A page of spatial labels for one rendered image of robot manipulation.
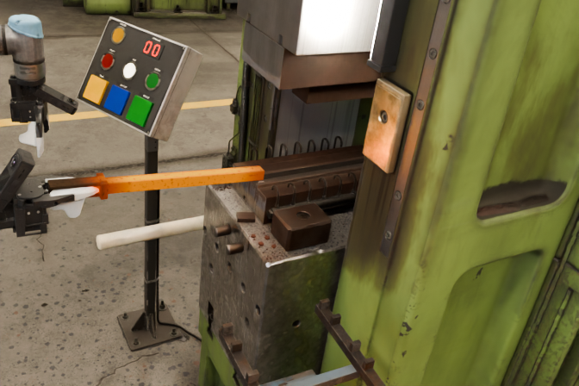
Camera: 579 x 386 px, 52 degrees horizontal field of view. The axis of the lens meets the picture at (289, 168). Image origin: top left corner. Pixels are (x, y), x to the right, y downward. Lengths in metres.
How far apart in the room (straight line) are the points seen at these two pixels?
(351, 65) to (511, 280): 0.66
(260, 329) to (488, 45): 0.85
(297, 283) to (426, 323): 0.31
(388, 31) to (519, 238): 0.54
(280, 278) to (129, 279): 1.41
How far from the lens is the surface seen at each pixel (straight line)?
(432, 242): 1.19
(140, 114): 1.79
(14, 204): 1.16
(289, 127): 1.71
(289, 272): 1.41
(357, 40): 1.31
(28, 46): 1.63
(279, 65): 1.30
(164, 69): 1.78
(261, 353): 1.55
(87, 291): 2.69
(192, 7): 6.43
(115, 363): 2.39
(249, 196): 1.53
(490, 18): 1.03
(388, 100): 1.19
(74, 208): 1.19
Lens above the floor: 1.75
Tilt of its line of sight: 29 degrees down
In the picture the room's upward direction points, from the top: 8 degrees clockwise
